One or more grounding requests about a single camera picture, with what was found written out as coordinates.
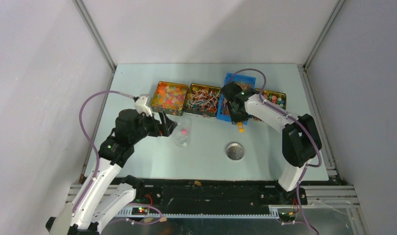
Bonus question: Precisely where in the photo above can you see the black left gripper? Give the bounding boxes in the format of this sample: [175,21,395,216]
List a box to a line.
[129,108,176,144]

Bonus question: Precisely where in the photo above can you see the clear plastic jar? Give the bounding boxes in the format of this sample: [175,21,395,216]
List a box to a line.
[171,116,192,147]

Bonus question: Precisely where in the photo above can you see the orange plastic scoop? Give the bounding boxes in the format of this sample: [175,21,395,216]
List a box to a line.
[237,122,245,133]

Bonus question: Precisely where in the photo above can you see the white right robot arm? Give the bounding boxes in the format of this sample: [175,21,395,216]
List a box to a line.
[221,82,322,205]

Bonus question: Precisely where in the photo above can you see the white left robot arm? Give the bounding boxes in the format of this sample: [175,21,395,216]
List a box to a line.
[46,109,178,235]

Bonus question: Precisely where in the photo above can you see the blue bin of candies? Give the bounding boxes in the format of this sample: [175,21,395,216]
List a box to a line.
[216,73,256,122]

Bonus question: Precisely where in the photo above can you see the tin of gummy candies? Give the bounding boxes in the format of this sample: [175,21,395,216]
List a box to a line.
[150,81,189,116]

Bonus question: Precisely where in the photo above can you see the tin of colourful cube candies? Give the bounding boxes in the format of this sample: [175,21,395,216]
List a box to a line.
[262,90,287,110]

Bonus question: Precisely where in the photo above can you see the tin of lollipops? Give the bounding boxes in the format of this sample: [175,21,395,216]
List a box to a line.
[183,83,222,118]

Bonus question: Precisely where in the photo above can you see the silver metal jar lid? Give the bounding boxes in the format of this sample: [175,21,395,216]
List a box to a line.
[225,142,245,161]

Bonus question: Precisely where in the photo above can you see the small fallen candy piece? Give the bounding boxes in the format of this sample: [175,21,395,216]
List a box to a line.
[194,181,202,187]

